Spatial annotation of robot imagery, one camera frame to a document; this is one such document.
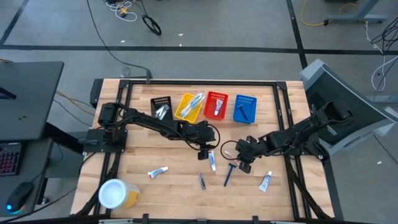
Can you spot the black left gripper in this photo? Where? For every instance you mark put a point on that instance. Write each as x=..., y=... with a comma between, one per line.
x=202, y=133

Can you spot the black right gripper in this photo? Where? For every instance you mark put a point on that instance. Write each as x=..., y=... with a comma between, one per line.
x=252, y=149

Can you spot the packaged red toothbrush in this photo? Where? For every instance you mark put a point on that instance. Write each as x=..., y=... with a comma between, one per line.
x=228, y=153

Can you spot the dark blue disposable razor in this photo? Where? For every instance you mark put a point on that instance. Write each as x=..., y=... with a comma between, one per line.
x=243, y=113
x=228, y=175

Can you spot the packaged teal toothbrush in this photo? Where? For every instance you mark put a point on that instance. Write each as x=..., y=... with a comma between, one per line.
x=186, y=112

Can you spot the packaged blue toothbrush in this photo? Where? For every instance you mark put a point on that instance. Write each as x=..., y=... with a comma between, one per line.
x=192, y=105

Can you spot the clear plastic bag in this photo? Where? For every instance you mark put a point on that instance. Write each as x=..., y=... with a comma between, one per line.
x=199, y=99

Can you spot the small white blue toothpaste tube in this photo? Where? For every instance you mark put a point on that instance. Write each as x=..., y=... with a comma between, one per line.
x=265, y=182

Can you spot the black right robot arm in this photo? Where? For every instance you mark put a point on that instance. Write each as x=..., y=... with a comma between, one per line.
x=295, y=137

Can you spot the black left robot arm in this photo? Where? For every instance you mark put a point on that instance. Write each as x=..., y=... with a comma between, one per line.
x=149, y=119

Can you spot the red plastic basket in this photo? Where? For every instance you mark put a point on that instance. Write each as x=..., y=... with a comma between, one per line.
x=209, y=109

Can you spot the yellow plastic basket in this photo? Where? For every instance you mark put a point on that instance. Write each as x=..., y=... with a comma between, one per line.
x=183, y=105

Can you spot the blue plastic basket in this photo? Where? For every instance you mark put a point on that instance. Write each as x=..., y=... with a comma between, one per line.
x=250, y=112

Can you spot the black plastic basket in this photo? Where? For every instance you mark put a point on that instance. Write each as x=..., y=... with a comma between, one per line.
x=155, y=100

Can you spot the black table clamp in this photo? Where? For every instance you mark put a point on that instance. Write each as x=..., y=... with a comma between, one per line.
x=145, y=217
x=255, y=219

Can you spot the yellow tub white lid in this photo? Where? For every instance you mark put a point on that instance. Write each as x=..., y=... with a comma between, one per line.
x=113, y=193

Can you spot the black desk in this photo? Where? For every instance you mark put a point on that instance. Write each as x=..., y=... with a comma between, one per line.
x=28, y=99

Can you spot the grey desk foot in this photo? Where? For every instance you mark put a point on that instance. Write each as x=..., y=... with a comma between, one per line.
x=354, y=18

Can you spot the black computer mouse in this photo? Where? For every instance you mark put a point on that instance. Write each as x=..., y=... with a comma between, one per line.
x=18, y=197

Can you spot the black computer keyboard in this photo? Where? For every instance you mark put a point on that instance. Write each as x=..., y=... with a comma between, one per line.
x=9, y=158

